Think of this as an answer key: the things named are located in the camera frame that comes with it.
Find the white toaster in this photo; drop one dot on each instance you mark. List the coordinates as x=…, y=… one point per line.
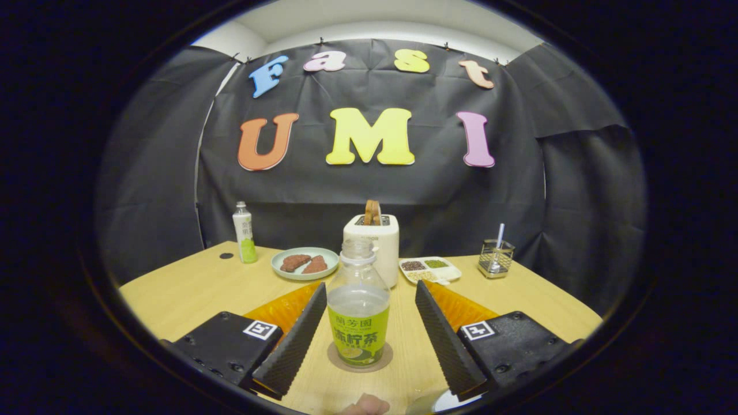
x=383, y=248

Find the green label juice bottle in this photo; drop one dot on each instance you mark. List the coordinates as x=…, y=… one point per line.
x=357, y=334

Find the white straw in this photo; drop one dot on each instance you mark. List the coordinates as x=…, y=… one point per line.
x=500, y=233

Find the white and green capped bottle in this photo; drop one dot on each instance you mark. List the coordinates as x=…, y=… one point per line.
x=245, y=236

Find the toast slice in toaster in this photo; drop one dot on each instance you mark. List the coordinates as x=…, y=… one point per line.
x=372, y=212

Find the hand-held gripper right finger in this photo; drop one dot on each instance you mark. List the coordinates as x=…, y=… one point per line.
x=444, y=340

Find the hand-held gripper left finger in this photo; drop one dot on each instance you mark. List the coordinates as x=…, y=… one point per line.
x=297, y=340

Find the pale green plate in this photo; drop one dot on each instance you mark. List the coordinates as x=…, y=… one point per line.
x=288, y=275

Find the clear glass holder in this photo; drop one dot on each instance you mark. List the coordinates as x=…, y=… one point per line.
x=496, y=262

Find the round brown coaster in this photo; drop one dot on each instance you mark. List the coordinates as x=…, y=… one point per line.
x=389, y=354

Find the brown bread slice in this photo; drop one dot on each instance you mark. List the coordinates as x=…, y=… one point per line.
x=294, y=262
x=317, y=266

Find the pale blue cup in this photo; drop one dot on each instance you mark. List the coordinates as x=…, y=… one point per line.
x=444, y=402

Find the white divided tray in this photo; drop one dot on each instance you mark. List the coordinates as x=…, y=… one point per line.
x=429, y=271

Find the wooden table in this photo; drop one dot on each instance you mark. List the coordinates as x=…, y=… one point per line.
x=190, y=288

